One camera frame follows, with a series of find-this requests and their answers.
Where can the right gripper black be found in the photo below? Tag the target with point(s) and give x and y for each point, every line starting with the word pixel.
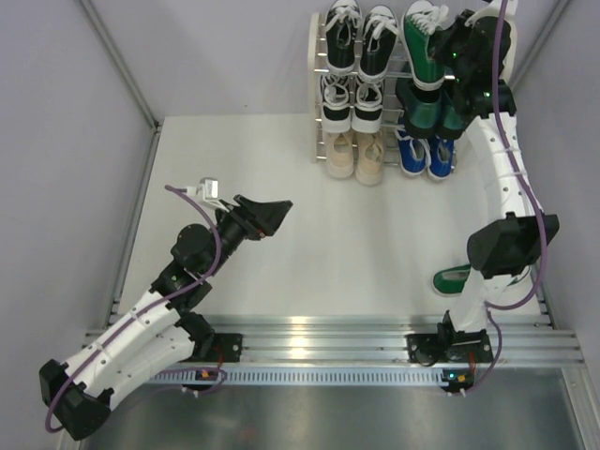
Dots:
pixel 457 27

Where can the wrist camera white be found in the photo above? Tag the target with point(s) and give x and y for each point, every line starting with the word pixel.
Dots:
pixel 503 9
pixel 206 192

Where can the dark green leather shoe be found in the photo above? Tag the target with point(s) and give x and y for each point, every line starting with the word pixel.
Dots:
pixel 421 109
pixel 450 125

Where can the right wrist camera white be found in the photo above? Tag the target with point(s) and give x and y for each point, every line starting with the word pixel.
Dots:
pixel 503 9

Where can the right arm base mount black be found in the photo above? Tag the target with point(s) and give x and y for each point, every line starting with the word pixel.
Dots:
pixel 430 349

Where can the aluminium rail base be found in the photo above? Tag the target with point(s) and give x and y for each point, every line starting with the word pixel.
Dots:
pixel 527 341

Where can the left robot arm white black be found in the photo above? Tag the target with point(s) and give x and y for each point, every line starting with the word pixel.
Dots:
pixel 161 329

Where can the perforated cable duct grey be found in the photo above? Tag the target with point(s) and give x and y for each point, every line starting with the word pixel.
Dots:
pixel 346 376

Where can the black white sneaker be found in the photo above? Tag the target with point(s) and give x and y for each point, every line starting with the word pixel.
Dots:
pixel 367 114
pixel 335 103

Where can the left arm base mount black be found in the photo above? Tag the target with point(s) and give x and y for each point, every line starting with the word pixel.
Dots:
pixel 220 348

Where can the green sneaker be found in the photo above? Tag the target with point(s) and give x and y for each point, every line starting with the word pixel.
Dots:
pixel 452 281
pixel 420 21

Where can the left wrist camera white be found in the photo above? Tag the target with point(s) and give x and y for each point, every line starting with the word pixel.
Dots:
pixel 206 192

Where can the beige lace sneaker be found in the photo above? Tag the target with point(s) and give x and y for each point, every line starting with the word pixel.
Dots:
pixel 339 154
pixel 371 155

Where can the blue sneaker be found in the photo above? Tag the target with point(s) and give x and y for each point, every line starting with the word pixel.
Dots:
pixel 414 153
pixel 440 157

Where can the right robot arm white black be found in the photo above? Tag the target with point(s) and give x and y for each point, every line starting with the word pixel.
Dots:
pixel 479 51

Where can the black low sneaker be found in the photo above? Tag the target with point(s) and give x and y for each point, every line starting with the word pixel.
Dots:
pixel 379 38
pixel 342 22

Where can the cream metal shoe shelf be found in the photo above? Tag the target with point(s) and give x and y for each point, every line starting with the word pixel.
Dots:
pixel 316 68

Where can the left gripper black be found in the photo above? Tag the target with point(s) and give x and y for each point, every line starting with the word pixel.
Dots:
pixel 258 220

